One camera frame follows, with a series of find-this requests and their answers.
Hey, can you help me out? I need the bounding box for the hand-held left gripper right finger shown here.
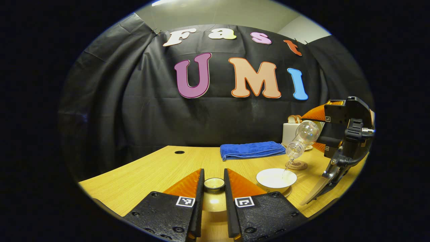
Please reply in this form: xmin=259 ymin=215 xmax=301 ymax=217
xmin=224 ymin=168 xmax=308 ymax=242

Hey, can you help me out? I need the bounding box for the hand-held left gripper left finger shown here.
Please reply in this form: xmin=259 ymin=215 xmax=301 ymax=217
xmin=123 ymin=168 xmax=205 ymax=242

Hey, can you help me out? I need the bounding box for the cream teacup lid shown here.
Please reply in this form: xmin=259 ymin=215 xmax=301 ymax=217
xmin=202 ymin=177 xmax=227 ymax=212

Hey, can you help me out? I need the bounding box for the clear water bottle orange label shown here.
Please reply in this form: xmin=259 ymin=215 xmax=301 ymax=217
xmin=286 ymin=120 xmax=320 ymax=160

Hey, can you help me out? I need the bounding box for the round brown coaster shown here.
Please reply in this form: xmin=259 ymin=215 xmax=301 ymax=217
xmin=285 ymin=160 xmax=308 ymax=171

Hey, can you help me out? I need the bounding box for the cream white teacup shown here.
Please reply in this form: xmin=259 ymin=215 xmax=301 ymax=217
xmin=256 ymin=168 xmax=298 ymax=195

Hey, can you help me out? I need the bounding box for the white toaster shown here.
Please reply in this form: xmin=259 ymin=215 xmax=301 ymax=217
xmin=282 ymin=122 xmax=325 ymax=151

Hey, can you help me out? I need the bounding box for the folded blue towel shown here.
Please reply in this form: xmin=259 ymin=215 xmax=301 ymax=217
xmin=220 ymin=141 xmax=286 ymax=161

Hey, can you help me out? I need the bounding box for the black backdrop cloth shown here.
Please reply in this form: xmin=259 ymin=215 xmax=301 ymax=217
xmin=59 ymin=13 xmax=375 ymax=182

